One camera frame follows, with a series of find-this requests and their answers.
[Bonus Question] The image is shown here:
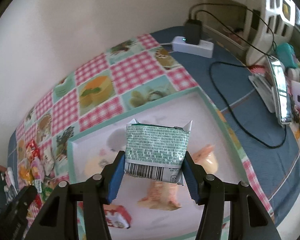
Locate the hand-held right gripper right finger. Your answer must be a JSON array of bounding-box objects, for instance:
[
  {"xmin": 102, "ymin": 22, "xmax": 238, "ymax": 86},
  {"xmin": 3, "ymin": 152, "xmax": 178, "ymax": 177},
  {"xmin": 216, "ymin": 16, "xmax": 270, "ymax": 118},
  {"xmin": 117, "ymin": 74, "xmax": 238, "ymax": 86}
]
[{"xmin": 181, "ymin": 152, "xmax": 282, "ymax": 240}]

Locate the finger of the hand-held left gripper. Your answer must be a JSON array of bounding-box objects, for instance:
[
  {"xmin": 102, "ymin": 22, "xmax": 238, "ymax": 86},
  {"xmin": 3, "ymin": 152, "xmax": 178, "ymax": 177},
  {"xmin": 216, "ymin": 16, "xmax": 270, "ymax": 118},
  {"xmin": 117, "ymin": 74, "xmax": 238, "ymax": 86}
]
[{"xmin": 0, "ymin": 185, "xmax": 38, "ymax": 240}]

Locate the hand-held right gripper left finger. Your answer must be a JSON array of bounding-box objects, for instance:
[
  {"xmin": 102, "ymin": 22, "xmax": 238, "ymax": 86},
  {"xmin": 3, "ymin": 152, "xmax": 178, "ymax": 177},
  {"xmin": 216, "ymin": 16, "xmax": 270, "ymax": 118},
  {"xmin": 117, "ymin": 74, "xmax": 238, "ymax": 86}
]
[{"xmin": 24, "ymin": 150, "xmax": 127, "ymax": 240}]

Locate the white bun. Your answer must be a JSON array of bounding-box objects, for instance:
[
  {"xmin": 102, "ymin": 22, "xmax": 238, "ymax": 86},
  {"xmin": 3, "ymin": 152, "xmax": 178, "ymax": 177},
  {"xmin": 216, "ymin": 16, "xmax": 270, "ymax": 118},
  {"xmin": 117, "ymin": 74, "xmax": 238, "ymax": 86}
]
[{"xmin": 84, "ymin": 152, "xmax": 115, "ymax": 178}]

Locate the orange jelly cup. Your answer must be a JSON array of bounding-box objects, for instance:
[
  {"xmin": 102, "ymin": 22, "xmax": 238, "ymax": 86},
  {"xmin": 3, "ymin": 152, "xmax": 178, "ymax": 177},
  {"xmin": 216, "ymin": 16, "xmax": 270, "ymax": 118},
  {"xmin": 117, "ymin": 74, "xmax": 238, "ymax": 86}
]
[{"xmin": 192, "ymin": 145, "xmax": 219, "ymax": 174}]

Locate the orange snack packet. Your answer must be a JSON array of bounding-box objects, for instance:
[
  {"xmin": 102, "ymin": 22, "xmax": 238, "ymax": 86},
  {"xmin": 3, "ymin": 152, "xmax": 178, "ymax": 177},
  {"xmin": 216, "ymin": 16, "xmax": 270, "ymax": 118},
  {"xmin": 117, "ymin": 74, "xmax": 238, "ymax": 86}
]
[{"xmin": 137, "ymin": 181, "xmax": 183, "ymax": 212}]

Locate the red and white milk carton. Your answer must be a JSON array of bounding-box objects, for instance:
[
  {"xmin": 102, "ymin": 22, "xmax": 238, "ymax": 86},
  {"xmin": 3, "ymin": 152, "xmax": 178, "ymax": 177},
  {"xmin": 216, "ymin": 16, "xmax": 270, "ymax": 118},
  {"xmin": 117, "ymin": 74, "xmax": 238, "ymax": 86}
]
[{"xmin": 102, "ymin": 204, "xmax": 132, "ymax": 229}]

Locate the green and white patterned packet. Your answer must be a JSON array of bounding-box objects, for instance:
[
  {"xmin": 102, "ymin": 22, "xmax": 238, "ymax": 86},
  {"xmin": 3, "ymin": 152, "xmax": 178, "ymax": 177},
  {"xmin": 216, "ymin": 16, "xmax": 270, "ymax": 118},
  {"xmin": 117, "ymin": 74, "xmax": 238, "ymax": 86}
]
[{"xmin": 124, "ymin": 119, "xmax": 192, "ymax": 186}]

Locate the white tray with green rim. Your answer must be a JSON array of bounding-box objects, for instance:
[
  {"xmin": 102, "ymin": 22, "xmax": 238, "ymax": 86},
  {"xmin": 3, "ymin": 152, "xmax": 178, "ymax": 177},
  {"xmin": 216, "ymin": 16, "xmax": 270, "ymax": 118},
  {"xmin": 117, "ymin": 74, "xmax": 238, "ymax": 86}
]
[{"xmin": 66, "ymin": 86, "xmax": 250, "ymax": 240}]

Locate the yellow snack packet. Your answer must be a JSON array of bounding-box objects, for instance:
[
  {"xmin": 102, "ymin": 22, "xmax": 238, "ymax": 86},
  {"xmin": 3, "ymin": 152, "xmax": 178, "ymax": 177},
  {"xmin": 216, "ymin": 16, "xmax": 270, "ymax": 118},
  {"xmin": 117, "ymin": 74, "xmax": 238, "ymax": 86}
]
[{"xmin": 18, "ymin": 164, "xmax": 33, "ymax": 184}]

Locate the pink snack packet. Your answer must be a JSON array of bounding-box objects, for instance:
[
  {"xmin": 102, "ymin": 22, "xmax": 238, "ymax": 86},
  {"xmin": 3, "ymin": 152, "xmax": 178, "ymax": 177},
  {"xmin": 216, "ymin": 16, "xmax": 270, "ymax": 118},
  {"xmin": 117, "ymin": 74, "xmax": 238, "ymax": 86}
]
[{"xmin": 31, "ymin": 156, "xmax": 44, "ymax": 180}]

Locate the pink checked cake-print tablecloth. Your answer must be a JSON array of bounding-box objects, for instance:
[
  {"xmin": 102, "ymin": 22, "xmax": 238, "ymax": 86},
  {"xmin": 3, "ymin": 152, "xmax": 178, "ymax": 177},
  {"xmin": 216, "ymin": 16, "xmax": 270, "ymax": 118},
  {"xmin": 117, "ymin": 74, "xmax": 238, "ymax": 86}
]
[{"xmin": 15, "ymin": 34, "xmax": 275, "ymax": 240}]

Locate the white stand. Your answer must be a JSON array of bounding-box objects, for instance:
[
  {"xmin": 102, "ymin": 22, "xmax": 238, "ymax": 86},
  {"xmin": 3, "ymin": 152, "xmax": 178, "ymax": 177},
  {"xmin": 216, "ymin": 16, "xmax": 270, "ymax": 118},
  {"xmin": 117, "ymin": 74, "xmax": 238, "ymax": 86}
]
[{"xmin": 249, "ymin": 75, "xmax": 277, "ymax": 113}]

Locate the white power strip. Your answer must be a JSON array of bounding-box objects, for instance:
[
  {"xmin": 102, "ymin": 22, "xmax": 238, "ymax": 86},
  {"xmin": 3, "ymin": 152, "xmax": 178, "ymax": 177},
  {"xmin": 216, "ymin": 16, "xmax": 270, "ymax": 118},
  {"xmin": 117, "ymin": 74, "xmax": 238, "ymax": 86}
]
[{"xmin": 171, "ymin": 36, "xmax": 214, "ymax": 58}]

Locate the pink and white phone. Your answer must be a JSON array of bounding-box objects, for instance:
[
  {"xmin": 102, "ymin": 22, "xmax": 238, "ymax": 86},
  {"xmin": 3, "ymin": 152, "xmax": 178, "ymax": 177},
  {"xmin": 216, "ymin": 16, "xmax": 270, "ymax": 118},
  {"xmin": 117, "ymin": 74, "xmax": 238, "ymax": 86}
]
[{"xmin": 291, "ymin": 80, "xmax": 300, "ymax": 109}]

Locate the black charger plug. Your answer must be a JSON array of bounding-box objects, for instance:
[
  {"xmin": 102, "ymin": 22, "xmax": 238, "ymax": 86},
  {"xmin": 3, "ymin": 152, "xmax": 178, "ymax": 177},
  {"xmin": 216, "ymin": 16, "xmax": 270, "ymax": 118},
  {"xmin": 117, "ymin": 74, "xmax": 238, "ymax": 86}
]
[{"xmin": 184, "ymin": 19, "xmax": 203, "ymax": 45}]

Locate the teal plastic item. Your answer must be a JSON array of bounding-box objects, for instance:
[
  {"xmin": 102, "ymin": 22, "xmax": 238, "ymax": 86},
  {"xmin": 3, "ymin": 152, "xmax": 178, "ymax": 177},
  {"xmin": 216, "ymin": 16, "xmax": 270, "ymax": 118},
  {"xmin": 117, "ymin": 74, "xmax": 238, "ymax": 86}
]
[{"xmin": 276, "ymin": 42, "xmax": 297, "ymax": 69}]

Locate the white plastic chair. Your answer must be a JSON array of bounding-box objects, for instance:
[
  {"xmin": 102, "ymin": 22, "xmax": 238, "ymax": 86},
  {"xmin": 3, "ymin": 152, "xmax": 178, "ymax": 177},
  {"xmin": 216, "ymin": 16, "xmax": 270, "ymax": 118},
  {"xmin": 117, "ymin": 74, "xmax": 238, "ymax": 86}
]
[{"xmin": 245, "ymin": 0, "xmax": 298, "ymax": 65}]

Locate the black cable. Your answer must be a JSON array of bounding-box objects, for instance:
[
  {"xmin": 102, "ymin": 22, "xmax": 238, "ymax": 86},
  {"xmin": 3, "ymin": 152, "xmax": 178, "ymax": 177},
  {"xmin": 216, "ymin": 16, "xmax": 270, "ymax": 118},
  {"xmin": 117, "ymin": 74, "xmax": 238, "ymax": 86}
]
[{"xmin": 189, "ymin": 3, "xmax": 288, "ymax": 148}]

